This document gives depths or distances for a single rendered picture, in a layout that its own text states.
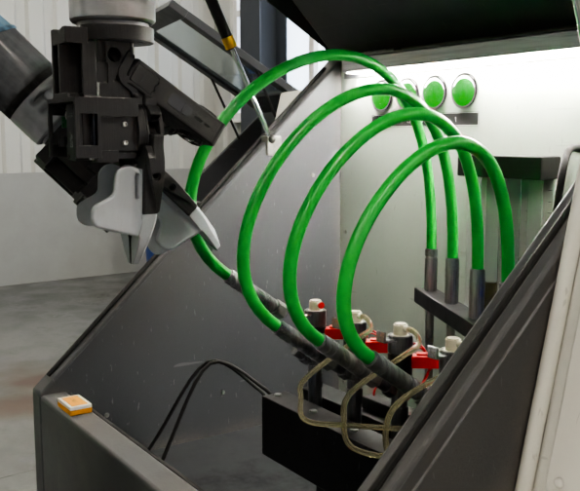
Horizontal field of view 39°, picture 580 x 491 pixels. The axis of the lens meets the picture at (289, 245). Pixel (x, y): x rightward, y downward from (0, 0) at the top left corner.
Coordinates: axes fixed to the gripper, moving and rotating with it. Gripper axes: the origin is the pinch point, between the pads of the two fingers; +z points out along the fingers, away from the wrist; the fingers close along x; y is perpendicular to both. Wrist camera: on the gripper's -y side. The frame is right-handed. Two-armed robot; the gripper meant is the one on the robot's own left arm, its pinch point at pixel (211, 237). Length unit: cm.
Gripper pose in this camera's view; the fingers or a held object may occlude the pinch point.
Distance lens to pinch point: 94.2
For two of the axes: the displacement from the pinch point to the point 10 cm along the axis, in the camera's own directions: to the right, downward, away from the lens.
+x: 3.6, -1.0, -9.3
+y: -6.2, 7.2, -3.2
